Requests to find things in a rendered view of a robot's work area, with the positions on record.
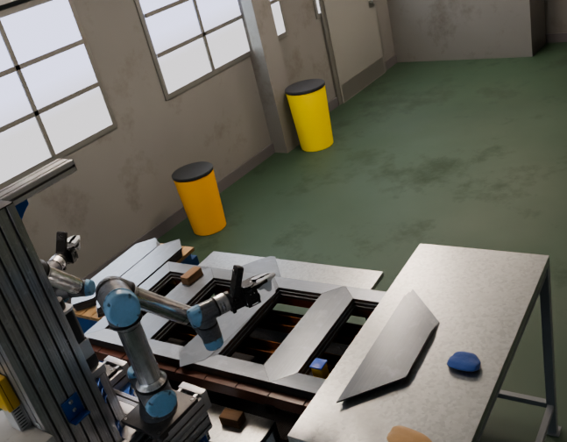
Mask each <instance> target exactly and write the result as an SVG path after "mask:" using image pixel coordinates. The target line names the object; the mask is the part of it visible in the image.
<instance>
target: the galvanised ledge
mask: <svg viewBox="0 0 567 442"><path fill-rule="evenodd" d="M225 408H227V407H224V406H221V405H217V404H214V403H212V404H211V407H210V408H209V409H208V410H207V412H208V414H209V419H210V422H211V423H212V428H211V429H210V430H209V431H208V433H209V436H210V440H209V442H266V441H267V439H268V438H269V437H270V435H271V434H272V432H273V431H274V429H275V428H276V426H277V424H276V422H275V421H273V420H271V419H267V418H264V417H258V416H255V415H252V414H249V413H245V412H244V414H245V418H246V420H245V422H244V423H243V425H242V426H241V428H240V429H238V428H234V427H229V426H226V425H221V422H220V419H219V416H220V415H221V413H222V412H223V410H224V409H225Z"/></svg>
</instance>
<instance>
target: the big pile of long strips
mask: <svg viewBox="0 0 567 442"><path fill-rule="evenodd" d="M180 258H182V248H181V242H180V239H177V240H174V241H171V242H168V243H166V244H162V245H161V244H160V243H159V241H158V240H157V239H156V238H154V239H149V240H147V241H143V242H140V243H137V244H135V245H134V246H133V247H131V248H130V249H129V250H127V251H126V252H125V253H123V254H122V255H121V256H119V257H118V258H117V259H116V260H114V261H113V262H112V263H110V264H109V265H108V266H107V267H106V268H105V269H103V270H102V271H101V272H99V273H98V274H97V275H95V276H94V277H93V278H91V279H90V280H93V281H94V282H95V285H96V286H97V284H98V283H99V281H101V280H102V279H103V278H105V277H108V276H112V275H114V276H119V277H122V278H124V279H126V280H128V281H131V282H134V283H135V284H136V286H137V287H139V286H140V285H141V284H142V283H143V282H145V281H146V280H147V279H148V278H149V277H151V276H152V275H153V274H154V273H155V272H157V271H158V270H159V269H160V268H161V267H163V266H164V265H165V264H166V263H167V262H168V261H171V262H177V261H178V260H179V259H180ZM71 304H73V306H74V308H75V309H76V310H77V311H78V310H84V309H87V308H89V307H92V306H95V305H96V312H97V317H103V316H105V315H104V313H103V310H102V308H101V306H100V305H99V303H98V301H97V300H96V292H95V294H94V295H92V296H81V297H73V298H72V300H71Z"/></svg>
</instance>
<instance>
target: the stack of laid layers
mask: <svg viewBox="0 0 567 442"><path fill-rule="evenodd" d="M182 275H183V273H177V272H171V271H170V272H169V273H167V274H166V275H165V276H164V277H163V278H162V279H160V280H159V281H158V282H157V283H156V284H155V285H153V286H152V287H151V288H150V289H149V290H148V291H151V292H153V293H156V294H158V293H159V292H160V291H161V290H162V289H163V288H164V287H165V286H166V285H167V284H168V283H169V282H170V281H172V280H176V281H181V276H182ZM272 281H273V285H274V288H275V291H276V293H275V294H274V295H273V296H272V297H271V298H270V299H269V300H268V301H267V302H265V303H264V304H263V305H262V306H261V307H260V308H259V309H258V310H257V311H256V312H255V313H254V314H253V315H252V316H251V317H250V318H249V319H248V320H247V321H246V322H245V323H243V324H242V325H241V326H240V327H239V328H238V329H237V330H236V331H235V332H234V333H233V334H232V335H231V336H230V337H229V338H228V339H227V340H226V341H225V342H224V343H223V345H222V346H221V347H220V348H219V349H217V350H215V351H214V352H213V353H212V354H211V355H210V356H209V357H212V356H215V355H218V354H220V355H223V356H227V357H229V356H230V355H231V354H232V353H233V352H234V351H235V349H236V348H237V347H238V346H239V345H240V344H241V342H242V341H243V340H244V339H245V338H246V337H247V336H248V334H249V333H250V332H251V331H252V330H253V329H254V327H255V326H256V325H257V324H258V323H259V322H260V320H261V319H262V318H263V317H264V316H265V315H266V314H267V312H268V311H269V310H270V309H271V308H272V307H273V306H274V305H275V304H276V303H277V302H278V301H279V300H280V298H281V297H285V298H292V299H297V300H302V301H308V302H315V301H316V300H317V298H318V297H319V296H320V295H321V294H318V293H312V292H306V291H300V290H294V289H284V288H279V286H278V284H277V282H276V281H275V279H274V277H273V278H272ZM230 282H231V281H230V280H225V279H218V278H213V279H212V280H211V281H210V282H209V283H208V284H207V285H205V286H204V287H203V288H202V289H201V290H200V291H199V292H198V293H197V294H196V295H195V296H194V297H193V298H192V299H191V300H190V301H189V302H188V303H187V305H189V306H195V305H196V304H198V303H200V302H201V301H202V300H203V299H204V298H205V297H206V296H207V295H208V294H209V293H210V292H211V291H212V290H213V289H214V288H215V287H219V288H226V289H229V288H230ZM378 304H379V303H377V302H371V301H365V300H359V299H352V300H351V302H350V303H349V304H348V306H347V307H346V308H345V310H344V311H343V313H342V314H341V316H340V317H339V318H338V320H337V321H336V322H335V323H334V324H333V326H332V327H331V328H330V330H329V331H328V333H327V334H326V335H325V337H324V338H323V339H322V341H321V342H320V344H319V345H318V346H317V348H316V349H315V350H314V351H313V352H312V354H311V355H310V356H309V358H308V359H307V361H306V362H305V363H304V365H303V366H302V367H301V369H300V370H299V372H298V373H300V374H309V373H310V371H311V370H312V369H311V368H310V367H309V366H310V365H311V363H312V362H313V361H314V359H315V358H318V359H320V358H321V357H322V355H323V354H324V352H325V351H326V350H327V348H328V347H329V345H330V344H331V342H332V341H333V340H334V338H335V337H336V335H337V334H338V333H339V332H340V331H341V329H342V328H343V326H344V325H345V323H346V322H347V321H348V319H349V318H350V316H351V315H352V313H353V312H354V311H355V309H358V310H369V311H374V310H375V308H376V307H377V305H378ZM177 324H179V323H176V322H174V321H171V320H169V321H168V322H167V323H166V324H165V325H164V326H162V327H161V328H160V329H159V330H158V331H157V332H156V333H155V334H154V335H153V336H152V337H151V339H155V340H158V341H161V340H162V339H163V338H164V337H165V336H166V335H167V334H168V333H169V332H170V331H171V330H172V329H173V328H174V327H175V326H176V325H177ZM89 342H90V344H91V345H95V346H101V347H105V348H109V349H112V350H116V351H119V352H123V353H125V350H124V347H123V346H119V345H115V344H111V343H108V342H104V341H101V340H97V339H90V338H89ZM153 355H154V357H155V360H156V361H160V362H164V363H167V364H171V365H175V366H178V367H179V366H180V361H179V360H176V359H172V358H168V357H165V356H161V355H158V354H153ZM183 367H184V368H188V369H192V370H195V371H199V372H203V373H206V374H213V375H215V376H219V377H223V378H226V379H230V380H233V381H239V382H243V383H247V384H251V385H254V386H258V387H261V388H265V389H271V390H275V391H279V392H282V393H286V394H289V395H293V396H299V397H302V398H306V399H309V400H312V399H313V398H314V396H315V393H311V392H308V391H304V390H300V389H294V388H289V387H286V386H282V385H279V384H275V383H271V382H268V381H261V380H258V379H254V378H251V377H247V376H243V375H239V374H233V373H229V372H225V371H222V370H218V369H214V368H211V367H205V366H201V365H197V364H194V363H193V364H189V365H186V366H183Z"/></svg>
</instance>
